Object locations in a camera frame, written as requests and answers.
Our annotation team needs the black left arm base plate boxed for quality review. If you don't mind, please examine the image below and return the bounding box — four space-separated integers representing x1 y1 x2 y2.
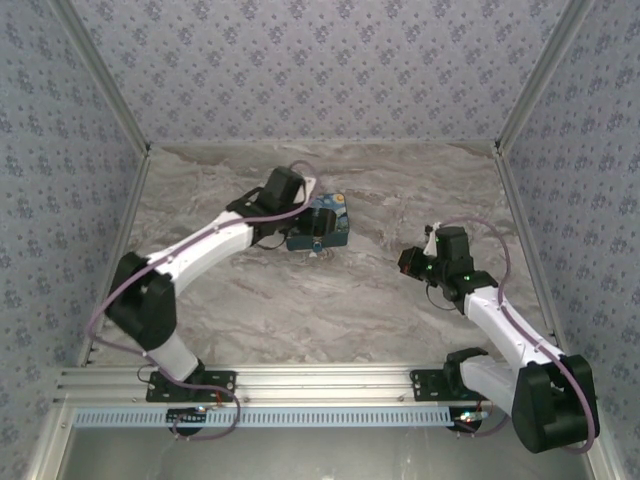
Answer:
145 368 237 404

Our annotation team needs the light blue slotted cable duct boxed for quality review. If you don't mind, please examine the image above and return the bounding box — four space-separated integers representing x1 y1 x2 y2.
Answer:
73 405 452 429

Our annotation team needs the blue starry night tin box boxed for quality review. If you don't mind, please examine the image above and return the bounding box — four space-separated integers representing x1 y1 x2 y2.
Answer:
285 192 352 252

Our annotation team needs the grey metal panel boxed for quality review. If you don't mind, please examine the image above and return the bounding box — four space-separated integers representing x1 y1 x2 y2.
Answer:
59 425 596 480

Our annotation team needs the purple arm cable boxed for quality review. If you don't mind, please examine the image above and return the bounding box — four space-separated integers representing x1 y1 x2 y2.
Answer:
439 218 601 455
87 159 321 442

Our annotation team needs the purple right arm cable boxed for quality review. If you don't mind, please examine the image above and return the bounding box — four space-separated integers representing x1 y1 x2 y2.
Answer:
439 218 601 455

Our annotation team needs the aluminium table side rail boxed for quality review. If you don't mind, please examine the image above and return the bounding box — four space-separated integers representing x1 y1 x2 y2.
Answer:
74 147 154 369
493 147 571 362

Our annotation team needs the aluminium lower frame post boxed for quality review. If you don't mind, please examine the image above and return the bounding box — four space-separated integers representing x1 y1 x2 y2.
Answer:
579 439 624 480
24 404 76 480

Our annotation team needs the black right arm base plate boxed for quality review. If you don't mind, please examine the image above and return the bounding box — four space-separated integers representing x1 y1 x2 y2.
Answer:
410 368 481 404

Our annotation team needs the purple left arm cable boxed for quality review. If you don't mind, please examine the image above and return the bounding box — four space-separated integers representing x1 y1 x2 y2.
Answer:
87 159 321 442

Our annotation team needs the aluminium mounting rail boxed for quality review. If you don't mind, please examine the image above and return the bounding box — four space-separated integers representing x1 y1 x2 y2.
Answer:
54 364 599 407

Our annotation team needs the small black circuit board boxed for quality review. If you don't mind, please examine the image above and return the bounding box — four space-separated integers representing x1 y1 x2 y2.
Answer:
167 407 209 432
449 407 490 434

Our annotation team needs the aluminium frame post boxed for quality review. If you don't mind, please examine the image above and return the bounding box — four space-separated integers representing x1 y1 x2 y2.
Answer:
24 404 76 480
49 0 154 154
579 439 624 480
492 0 599 154

